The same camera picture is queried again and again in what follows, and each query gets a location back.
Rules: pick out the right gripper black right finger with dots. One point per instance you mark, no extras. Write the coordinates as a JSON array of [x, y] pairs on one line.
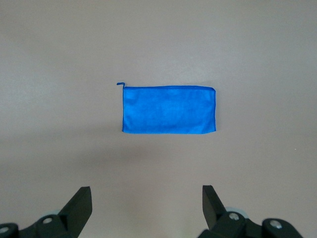
[[218, 223]]

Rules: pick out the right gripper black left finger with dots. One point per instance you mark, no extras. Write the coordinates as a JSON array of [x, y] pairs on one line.
[[74, 218]]

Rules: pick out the blue microfibre towel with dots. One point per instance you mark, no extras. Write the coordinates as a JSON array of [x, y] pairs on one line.
[[168, 111]]

